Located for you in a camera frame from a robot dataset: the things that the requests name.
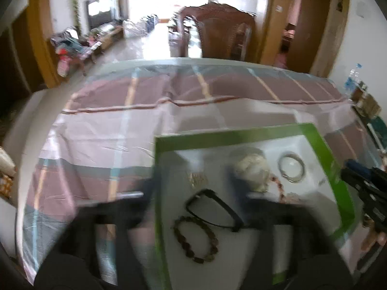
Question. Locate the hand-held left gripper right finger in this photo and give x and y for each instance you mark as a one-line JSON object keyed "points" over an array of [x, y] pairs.
{"points": [[240, 187]]}

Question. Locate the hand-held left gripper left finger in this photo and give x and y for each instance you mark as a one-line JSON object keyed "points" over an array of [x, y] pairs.
{"points": [[149, 187]]}

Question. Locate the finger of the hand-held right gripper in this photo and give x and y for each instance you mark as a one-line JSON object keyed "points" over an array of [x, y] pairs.
{"points": [[356, 172]]}

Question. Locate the silver bangle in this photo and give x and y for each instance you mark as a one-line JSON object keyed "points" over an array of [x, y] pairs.
{"points": [[280, 169]]}

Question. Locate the green and white tray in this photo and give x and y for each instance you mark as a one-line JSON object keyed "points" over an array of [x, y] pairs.
{"points": [[290, 145]]}

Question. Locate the person's right hand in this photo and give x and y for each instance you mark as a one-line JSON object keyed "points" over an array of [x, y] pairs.
{"points": [[370, 238]]}

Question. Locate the teal flat box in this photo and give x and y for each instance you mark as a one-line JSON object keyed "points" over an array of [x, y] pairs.
{"points": [[379, 133]]}

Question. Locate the brown cardboard boxes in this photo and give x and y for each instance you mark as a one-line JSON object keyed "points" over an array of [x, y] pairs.
{"points": [[365, 104]]}

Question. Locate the plaid tablecloth under clear plastic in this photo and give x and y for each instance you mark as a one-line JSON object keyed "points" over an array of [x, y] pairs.
{"points": [[105, 127]]}

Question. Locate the clear water bottle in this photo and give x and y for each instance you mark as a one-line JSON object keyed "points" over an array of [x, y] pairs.
{"points": [[352, 80]]}

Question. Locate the brown wooden door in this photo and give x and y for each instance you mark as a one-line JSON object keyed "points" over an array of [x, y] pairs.
{"points": [[311, 36]]}

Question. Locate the pale bag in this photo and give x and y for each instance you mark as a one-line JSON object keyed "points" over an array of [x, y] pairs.
{"points": [[6, 163]]}

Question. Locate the carved wooden chair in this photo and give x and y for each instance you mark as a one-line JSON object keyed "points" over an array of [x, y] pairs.
{"points": [[178, 39], [223, 30]]}

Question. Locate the wooden television cabinet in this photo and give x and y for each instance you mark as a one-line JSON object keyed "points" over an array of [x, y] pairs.
{"points": [[107, 36]]}

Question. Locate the wooden bench with clothes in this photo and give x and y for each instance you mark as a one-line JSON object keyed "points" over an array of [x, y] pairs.
{"points": [[71, 51]]}

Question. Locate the white play fence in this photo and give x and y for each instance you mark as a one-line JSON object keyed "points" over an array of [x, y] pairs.
{"points": [[139, 27]]}

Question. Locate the black television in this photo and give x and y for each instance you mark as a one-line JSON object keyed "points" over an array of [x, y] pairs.
{"points": [[98, 13]]}

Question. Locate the hanging green vine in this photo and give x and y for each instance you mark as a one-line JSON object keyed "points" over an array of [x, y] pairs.
{"points": [[76, 3]]}

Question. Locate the white wall switch plate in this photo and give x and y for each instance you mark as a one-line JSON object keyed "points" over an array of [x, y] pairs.
{"points": [[361, 9]]}

